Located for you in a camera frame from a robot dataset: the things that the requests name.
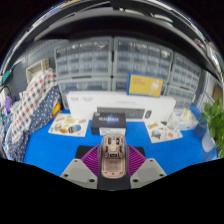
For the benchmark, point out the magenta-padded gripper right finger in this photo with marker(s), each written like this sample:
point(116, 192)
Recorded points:
point(148, 173)

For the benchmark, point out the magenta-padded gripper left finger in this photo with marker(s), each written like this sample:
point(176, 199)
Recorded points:
point(78, 173)

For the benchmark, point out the black mouse pad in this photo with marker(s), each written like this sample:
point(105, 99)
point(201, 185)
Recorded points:
point(84, 151)

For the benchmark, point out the colourful sticker sheet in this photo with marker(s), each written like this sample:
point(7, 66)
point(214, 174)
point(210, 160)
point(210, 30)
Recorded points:
point(68, 126)
point(163, 131)

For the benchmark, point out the small black product box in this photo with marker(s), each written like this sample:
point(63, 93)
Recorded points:
point(108, 121)

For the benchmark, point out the clear plastic container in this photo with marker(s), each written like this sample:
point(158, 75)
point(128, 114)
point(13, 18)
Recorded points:
point(185, 120)

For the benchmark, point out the navy polka dot cloth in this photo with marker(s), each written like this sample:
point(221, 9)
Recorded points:
point(43, 113)

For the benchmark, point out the long white keyboard box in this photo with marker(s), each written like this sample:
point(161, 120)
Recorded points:
point(83, 103)

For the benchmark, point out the grey drawer cabinet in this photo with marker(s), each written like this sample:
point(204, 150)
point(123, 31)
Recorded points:
point(186, 71)
point(120, 85)
point(181, 96)
point(83, 56)
point(143, 55)
point(85, 85)

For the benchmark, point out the potted green plant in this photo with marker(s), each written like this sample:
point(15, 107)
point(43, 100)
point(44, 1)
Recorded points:
point(215, 120)

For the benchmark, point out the yellow and blue box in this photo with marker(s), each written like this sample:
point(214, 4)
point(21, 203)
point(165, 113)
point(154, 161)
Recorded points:
point(145, 85)

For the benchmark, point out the red blue checkered cloth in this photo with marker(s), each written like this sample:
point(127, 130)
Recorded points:
point(33, 96)

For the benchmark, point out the purple soft object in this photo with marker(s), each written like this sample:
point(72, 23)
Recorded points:
point(8, 104)

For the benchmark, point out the white woven basket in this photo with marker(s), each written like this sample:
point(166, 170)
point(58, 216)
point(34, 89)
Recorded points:
point(36, 68)

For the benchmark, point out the grey pegboard panel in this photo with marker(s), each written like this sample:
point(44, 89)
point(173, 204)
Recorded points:
point(36, 51)

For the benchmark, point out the dark wall shelf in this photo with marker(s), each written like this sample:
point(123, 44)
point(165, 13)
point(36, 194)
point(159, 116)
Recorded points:
point(116, 20)

